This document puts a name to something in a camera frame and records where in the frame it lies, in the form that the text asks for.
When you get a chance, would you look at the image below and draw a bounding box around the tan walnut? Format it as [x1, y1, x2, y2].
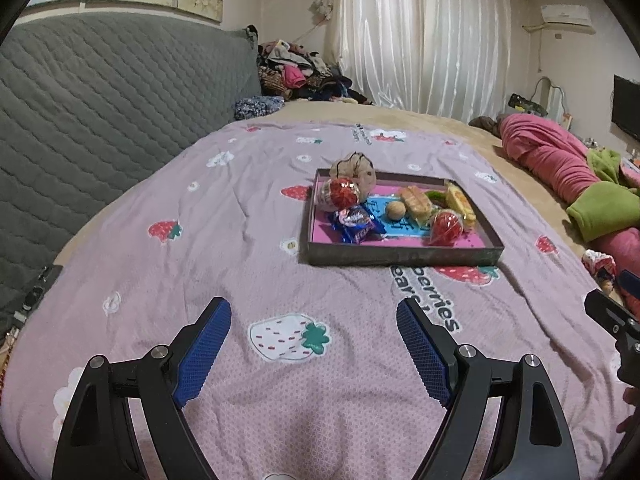
[385, 200, 407, 222]

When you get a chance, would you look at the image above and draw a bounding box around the red wrapped candy in tray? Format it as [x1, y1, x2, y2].
[428, 209, 464, 246]

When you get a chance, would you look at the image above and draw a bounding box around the small red white toy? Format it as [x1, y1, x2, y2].
[582, 249, 617, 295]

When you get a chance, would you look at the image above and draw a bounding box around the black television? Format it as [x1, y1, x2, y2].
[612, 75, 640, 141]

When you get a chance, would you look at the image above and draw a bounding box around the person's hand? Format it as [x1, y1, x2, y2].
[615, 386, 640, 436]

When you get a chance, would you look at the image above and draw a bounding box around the pink quilt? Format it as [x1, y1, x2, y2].
[499, 112, 640, 316]

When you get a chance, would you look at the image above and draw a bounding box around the grey quilted headboard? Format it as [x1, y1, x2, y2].
[1, 13, 259, 330]

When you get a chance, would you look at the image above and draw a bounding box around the pink strawberry bed sheet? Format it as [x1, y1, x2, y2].
[1, 124, 628, 479]

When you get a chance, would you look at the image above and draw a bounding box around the red candy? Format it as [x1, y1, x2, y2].
[428, 209, 464, 246]
[314, 178, 360, 211]

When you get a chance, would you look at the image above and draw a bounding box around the black device at bedside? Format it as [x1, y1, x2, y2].
[9, 264, 63, 327]

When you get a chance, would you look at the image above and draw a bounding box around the blue patterned cloth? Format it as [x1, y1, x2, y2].
[234, 96, 285, 120]

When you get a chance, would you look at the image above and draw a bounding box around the blue snack packet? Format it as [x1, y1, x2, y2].
[328, 205, 386, 245]

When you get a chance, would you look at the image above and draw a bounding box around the clear packet of biscuits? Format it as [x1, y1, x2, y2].
[398, 185, 434, 226]

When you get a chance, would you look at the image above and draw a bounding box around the white curtain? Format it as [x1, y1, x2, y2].
[312, 0, 511, 122]

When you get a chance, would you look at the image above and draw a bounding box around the beige frilly scrunchie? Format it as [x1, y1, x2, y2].
[330, 152, 376, 203]

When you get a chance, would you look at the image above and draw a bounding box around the green blanket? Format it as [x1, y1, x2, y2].
[567, 148, 639, 242]

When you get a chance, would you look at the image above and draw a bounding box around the dark tray pink bottom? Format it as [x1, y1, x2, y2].
[300, 168, 504, 266]

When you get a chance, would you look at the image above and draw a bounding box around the pile of clothes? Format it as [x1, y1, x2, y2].
[257, 40, 372, 105]

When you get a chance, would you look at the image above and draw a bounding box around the yellow packaged pastry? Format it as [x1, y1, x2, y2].
[445, 182, 476, 231]

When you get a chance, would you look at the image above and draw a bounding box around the white air conditioner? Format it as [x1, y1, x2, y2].
[540, 4, 596, 35]

